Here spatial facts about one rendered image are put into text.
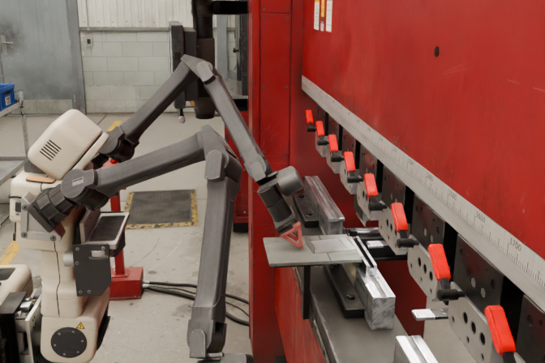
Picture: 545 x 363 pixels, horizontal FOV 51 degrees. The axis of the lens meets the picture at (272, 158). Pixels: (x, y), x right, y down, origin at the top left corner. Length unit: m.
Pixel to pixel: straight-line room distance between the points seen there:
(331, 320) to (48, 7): 7.87
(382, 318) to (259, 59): 1.25
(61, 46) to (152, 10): 1.43
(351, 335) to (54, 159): 0.92
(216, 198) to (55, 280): 0.71
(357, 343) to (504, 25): 0.93
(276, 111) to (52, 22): 6.84
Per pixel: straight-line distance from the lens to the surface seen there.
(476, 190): 0.92
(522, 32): 0.81
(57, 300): 1.80
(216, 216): 1.26
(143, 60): 8.85
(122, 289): 3.53
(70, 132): 1.63
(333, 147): 1.69
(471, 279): 0.96
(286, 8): 2.40
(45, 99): 9.19
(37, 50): 9.12
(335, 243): 1.74
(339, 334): 1.55
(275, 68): 2.41
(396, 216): 1.15
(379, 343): 1.53
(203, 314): 1.22
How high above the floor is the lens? 1.71
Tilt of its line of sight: 16 degrees down
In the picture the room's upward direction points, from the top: straight up
